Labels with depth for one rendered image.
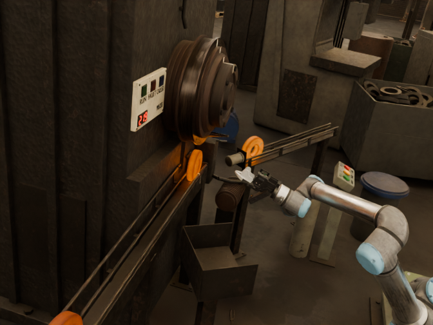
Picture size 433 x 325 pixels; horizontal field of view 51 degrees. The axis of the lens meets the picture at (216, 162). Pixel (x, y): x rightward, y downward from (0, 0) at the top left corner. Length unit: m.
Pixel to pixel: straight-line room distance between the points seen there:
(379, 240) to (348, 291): 1.08
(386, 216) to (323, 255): 1.19
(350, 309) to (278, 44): 2.81
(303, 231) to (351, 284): 0.41
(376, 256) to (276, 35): 3.23
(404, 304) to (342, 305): 0.69
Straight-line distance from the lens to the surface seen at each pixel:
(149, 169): 1.79
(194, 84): 1.78
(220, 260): 1.80
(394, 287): 1.97
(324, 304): 2.69
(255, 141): 2.50
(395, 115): 4.01
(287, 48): 4.67
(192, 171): 2.10
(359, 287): 2.90
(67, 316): 1.33
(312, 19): 4.57
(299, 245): 2.91
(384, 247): 1.80
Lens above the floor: 1.69
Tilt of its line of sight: 25 degrees down
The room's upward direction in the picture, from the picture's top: 8 degrees clockwise
